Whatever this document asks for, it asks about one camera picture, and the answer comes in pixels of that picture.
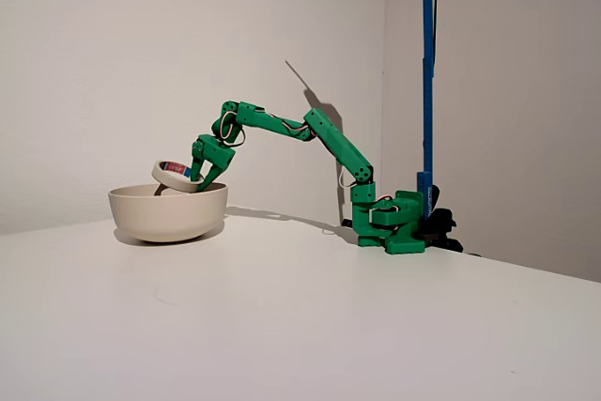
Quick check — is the cream masking tape roll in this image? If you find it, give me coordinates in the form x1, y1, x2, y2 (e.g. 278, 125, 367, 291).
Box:
150, 159, 206, 194

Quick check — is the blue camera pole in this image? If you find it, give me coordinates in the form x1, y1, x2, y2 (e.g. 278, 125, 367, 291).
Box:
416, 0, 439, 224

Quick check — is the white round bowl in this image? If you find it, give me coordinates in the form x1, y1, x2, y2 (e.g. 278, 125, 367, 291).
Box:
108, 182, 230, 244

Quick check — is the black table clamp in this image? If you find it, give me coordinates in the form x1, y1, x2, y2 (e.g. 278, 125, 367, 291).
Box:
421, 183, 465, 253

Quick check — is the black wrist wire loop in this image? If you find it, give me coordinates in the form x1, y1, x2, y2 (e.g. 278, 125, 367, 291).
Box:
219, 111, 247, 147

